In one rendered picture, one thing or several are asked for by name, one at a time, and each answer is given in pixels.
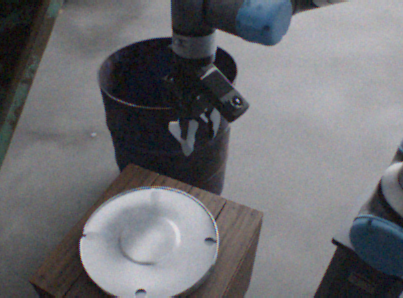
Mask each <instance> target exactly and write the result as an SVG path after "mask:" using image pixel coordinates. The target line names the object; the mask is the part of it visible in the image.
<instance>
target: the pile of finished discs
mask: <svg viewBox="0 0 403 298"><path fill-rule="evenodd" d="M204 243H205V245H207V246H211V245H213V243H218V240H217V241H213V239H211V238H207V239H205V240H204ZM217 251H218V244H217ZM217 251H216V257H217ZM216 257H215V259H214V261H213V264H212V266H211V267H210V268H209V271H208V272H207V273H206V274H205V275H204V277H203V278H202V279H201V280H200V281H199V282H198V283H197V284H195V285H194V286H193V287H191V288H190V289H188V290H187V291H185V292H183V293H182V294H179V295H177V296H175V297H171V298H183V297H186V296H187V295H189V294H191V293H192V292H194V291H195V289H197V288H199V287H200V286H201V285H202V283H203V282H204V281H205V279H206V278H208V276H209V274H210V271H211V270H212V268H213V267H214V265H215V263H216ZM146 295H147V294H146V290H143V289H137V291H136V292H135V297H138V298H145V296H146Z"/></svg>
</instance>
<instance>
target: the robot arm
mask: <svg viewBox="0 0 403 298"><path fill-rule="evenodd" d="M346 1H347V2H349V1H351V0H170V6H171V21H172V45H170V46H167V54H169V55H172V56H173V68H174V70H173V71H171V72H170V73H168V75H167V76H166V77H163V78H161V80H162V101H163V102H164V103H165V104H168V105H169V106H170V107H172V108H173V109H174V110H176V111H179V110H181V111H180V114H179V118H178V122H170V123H169V127H168V129H169V131H170V132H171V133H172V134H173V135H174V137H176V139H177V140H179V141H180V143H181V147H182V150H183V153H184V154H185V156H189V155H190V154H191V152H193V151H194V148H193V145H194V142H195V132H196V130H197V129H198V125H199V123H198V122H196V121H195V120H194V116H196V117H197V118H199V117H201V118H202V119H204V120H205V121H206V122H207V126H208V127H209V133H208V134H209V138H210V140H213V139H214V137H215V136H216V133H217V129H218V126H219V124H220V120H221V116H223V117H224V118H225V120H226V121H227V122H235V121H236V119H238V118H239V117H241V116H242V115H243V114H244V113H245V112H246V111H247V110H248V108H249V107H250V104H249V102H248V101H246V99H245V98H244V97H242V95H241V94H240V93H239V91H238V90H236V89H235V87H233V86H232V84H231V83H230V82H229V81H228V80H227V79H226V78H225V77H224V75H223V74H222V73H220V71H219V70H217V69H216V67H215V66H214V65H213V61H214V60H215V51H216V45H217V30H219V31H224V32H226V33H228V34H232V35H234V36H236V37H240V38H242V39H243V40H244V41H247V42H249V43H256V44H259V45H264V46H275V45H276V44H278V43H279V42H280V41H281V40H282V38H283V36H285V35H286V33H287V31H288V28H289V27H290V23H291V20H292V16H295V14H299V13H300V12H305V11H310V10H313V9H318V8H322V7H327V6H330V5H334V4H339V3H344V2H346ZM172 76H173V77H172ZM169 77H170V78H169ZM168 78H169V79H168ZM164 87H166V88H167V97H168V98H166V97H165V89H164ZM349 237H350V242H351V245H352V247H354V249H355V251H356V253H357V254H358V255H359V256H360V257H361V258H362V259H363V260H364V262H365V261H366V263H367V264H369V265H370V266H372V267H373V268H375V269H376V270H379V271H381V272H383V273H386V274H390V275H397V276H398V277H401V276H403V139H402V140H401V142H399V144H398V145H397V151H396V153H395V156H394V157H393V159H392V161H391V163H390V165H389V167H388V168H387V170H386V171H385V173H384V174H383V176H382V177H381V178H380V180H379V182H378V184H377V185H376V188H375V189H374V190H373V193H371V196H370V197H369V198H368V201H367V202H365V203H364V204H363V205H362V207H361V209H360V211H359V212H358V215H357V216H356V217H355V218H354V220H353V224H352V227H351V228H350V231H349Z"/></svg>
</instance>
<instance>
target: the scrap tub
mask: <svg viewBox="0 0 403 298"><path fill-rule="evenodd" d="M170 45H172V37H159V38H148V39H145V40H141V41H138V42H132V43H130V44H128V45H126V46H122V47H121V48H119V49H116V51H114V52H112V53H111V54H109V56H107V57H106V58H105V59H104V60H103V61H102V63H101V64H100V65H99V69H98V70H97V83H98V85H99V87H100V91H101V94H102V100H103V104H104V110H105V113H106V124H107V128H108V130H109V131H110V134H111V137H112V140H113V146H114V149H115V159H116V164H117V166H118V167H119V171H120V174H121V172H122V170H124V169H125V168H126V167H127V166H128V164H129V163H132V164H134V165H136V166H138V167H143V168H145V169H146V170H151V171H154V172H155V173H157V174H159V175H160V174H161V175H164V176H166V177H168V178H172V179H175V180H176V181H179V182H183V183H185V184H187V185H190V186H192V188H193V186H194V187H196V188H199V189H202V190H205V191H207V192H209V193H214V194H215V195H217V196H221V193H222V190H223V188H224V183H225V171H226V164H227V160H228V158H229V138H230V131H231V125H232V122H227V121H226V120H225V118H224V117H223V116H221V120H220V124H219V126H218V129H217V133H216V136H215V137H214V139H213V140H210V138H209V134H208V133H209V127H208V126H207V122H206V121H205V120H204V119H202V118H201V117H199V118H197V117H196V116H194V120H195V121H196V122H198V123H199V125H198V129H197V130H196V132H195V142H194V145H193V148H194V151H193V152H191V154H190V155H189V156H185V154H184V153H183V150H182V147H181V143H180V141H179V140H177V139H176V137H174V135H173V134H172V133H171V132H170V131H169V129H168V127H169V123H170V122H178V118H179V114H180V111H181V110H179V111H176V110H174V109H173V108H172V107H170V106H169V105H168V104H165V103H164V102H163V101H162V80H161V78H163V77H166V76H167V75H168V73H170V72H171V71H173V70H174V68H173V56H172V55H169V54H167V46H170ZM213 65H214V66H215V67H216V69H217V70H219V71H220V73H222V74H223V75H224V77H225V78H226V79H227V80H228V81H229V82H230V83H231V84H232V86H233V87H236V80H237V77H238V66H237V61H235V59H234V57H233V56H232V55H230V53H229V52H228V51H226V50H225V49H223V48H221V47H219V46H218V45H216V51H215V60H214V61H213ZM107 122H108V123H107Z"/></svg>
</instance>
